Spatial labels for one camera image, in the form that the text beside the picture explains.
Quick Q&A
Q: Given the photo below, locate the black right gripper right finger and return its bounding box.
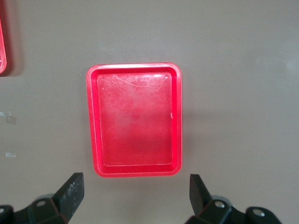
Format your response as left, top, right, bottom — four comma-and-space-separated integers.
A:
184, 174, 247, 224

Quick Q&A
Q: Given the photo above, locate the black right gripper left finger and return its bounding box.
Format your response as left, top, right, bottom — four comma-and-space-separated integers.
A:
27, 172, 85, 224

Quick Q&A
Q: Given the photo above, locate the empty-bottomed red plastic tray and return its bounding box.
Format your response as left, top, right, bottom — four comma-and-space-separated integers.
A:
85, 62, 183, 178

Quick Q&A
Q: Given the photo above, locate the red tray holding pipe fittings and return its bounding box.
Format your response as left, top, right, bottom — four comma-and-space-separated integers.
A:
0, 17, 7, 76

